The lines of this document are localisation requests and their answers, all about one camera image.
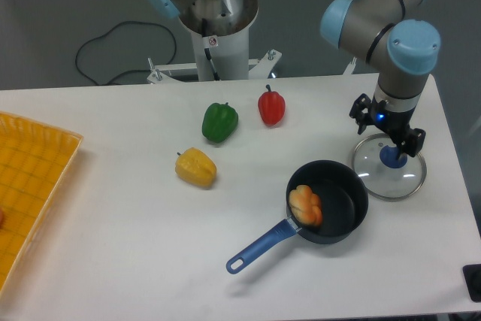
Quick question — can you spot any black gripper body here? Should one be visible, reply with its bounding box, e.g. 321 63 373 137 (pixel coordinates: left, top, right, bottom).
370 94 417 144

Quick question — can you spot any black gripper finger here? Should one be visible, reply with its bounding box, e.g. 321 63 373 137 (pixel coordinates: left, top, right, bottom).
349 93 372 134
395 127 426 160

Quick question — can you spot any glass pot lid blue knob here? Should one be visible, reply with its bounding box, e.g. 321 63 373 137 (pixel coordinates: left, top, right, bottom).
352 133 428 202

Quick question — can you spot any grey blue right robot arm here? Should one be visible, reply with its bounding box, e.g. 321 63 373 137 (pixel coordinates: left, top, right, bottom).
320 0 441 156

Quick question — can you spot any red bell pepper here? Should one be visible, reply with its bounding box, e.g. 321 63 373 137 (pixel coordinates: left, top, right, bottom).
258 84 286 126

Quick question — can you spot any golden bread roll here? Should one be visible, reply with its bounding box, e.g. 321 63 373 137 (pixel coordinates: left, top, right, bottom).
288 185 323 227

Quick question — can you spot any green bell pepper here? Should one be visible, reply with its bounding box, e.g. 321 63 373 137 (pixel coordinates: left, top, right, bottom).
201 103 239 144

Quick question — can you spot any black box at table edge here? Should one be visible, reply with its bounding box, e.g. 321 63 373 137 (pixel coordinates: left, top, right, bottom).
462 264 481 302

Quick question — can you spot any yellow bell pepper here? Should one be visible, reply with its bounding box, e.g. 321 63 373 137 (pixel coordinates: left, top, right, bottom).
175 147 217 188

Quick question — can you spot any yellow woven basket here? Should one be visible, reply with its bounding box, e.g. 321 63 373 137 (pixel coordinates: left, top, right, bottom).
1 111 83 290

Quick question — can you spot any dark pot blue handle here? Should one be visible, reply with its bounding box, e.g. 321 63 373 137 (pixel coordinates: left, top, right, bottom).
226 160 368 274

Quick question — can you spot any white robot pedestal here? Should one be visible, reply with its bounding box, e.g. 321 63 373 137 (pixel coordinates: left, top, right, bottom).
156 0 282 81

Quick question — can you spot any black floor cable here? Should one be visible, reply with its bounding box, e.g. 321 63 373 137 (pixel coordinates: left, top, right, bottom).
75 20 177 86

